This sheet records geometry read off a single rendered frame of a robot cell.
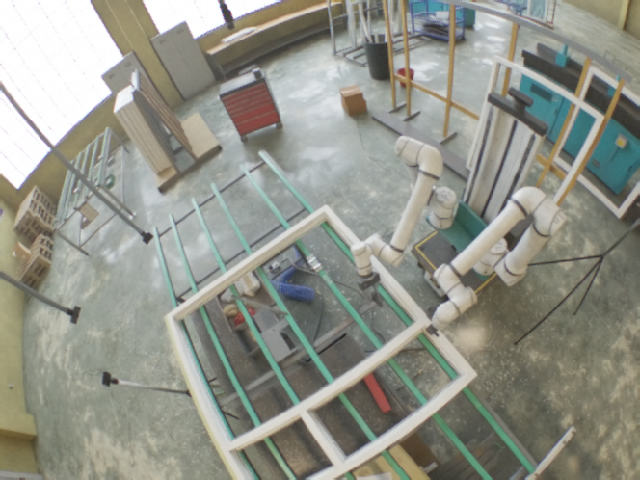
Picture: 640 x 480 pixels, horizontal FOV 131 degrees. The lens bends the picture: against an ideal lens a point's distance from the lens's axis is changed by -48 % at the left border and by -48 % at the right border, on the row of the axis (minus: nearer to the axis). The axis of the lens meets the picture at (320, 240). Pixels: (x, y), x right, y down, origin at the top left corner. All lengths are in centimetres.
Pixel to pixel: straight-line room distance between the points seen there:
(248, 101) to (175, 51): 366
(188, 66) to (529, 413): 855
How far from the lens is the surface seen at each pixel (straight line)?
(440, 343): 161
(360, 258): 149
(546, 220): 135
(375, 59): 524
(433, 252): 249
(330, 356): 195
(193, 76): 769
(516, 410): 278
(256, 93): 423
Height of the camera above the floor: 249
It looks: 57 degrees down
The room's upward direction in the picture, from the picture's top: 23 degrees counter-clockwise
